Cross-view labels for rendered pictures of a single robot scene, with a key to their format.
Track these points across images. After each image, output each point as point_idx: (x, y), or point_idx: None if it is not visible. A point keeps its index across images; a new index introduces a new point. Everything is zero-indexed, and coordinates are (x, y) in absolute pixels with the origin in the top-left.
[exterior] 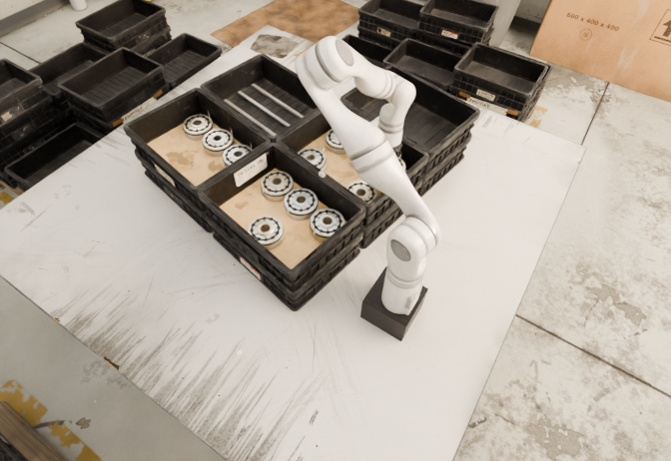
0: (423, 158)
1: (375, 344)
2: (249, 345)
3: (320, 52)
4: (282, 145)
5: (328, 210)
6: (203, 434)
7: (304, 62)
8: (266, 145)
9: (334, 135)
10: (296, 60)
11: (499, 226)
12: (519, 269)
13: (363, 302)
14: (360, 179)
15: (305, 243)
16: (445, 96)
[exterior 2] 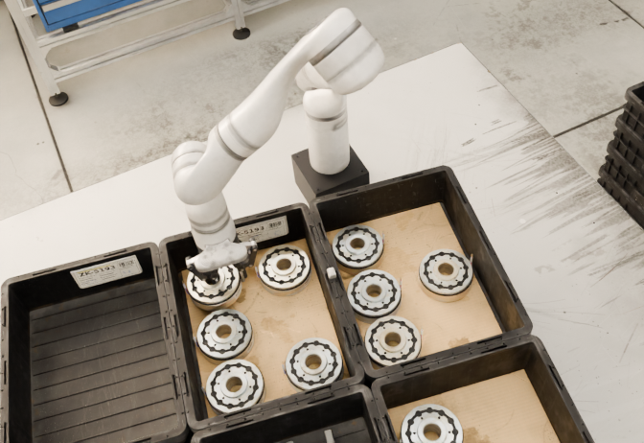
0: (172, 239)
1: (372, 170)
2: (509, 222)
3: (356, 19)
4: (357, 363)
5: (345, 260)
6: (580, 170)
7: (375, 43)
8: (384, 376)
9: (243, 390)
10: (378, 63)
11: (123, 221)
12: (161, 170)
13: (368, 171)
14: (259, 306)
15: (399, 245)
16: (10, 343)
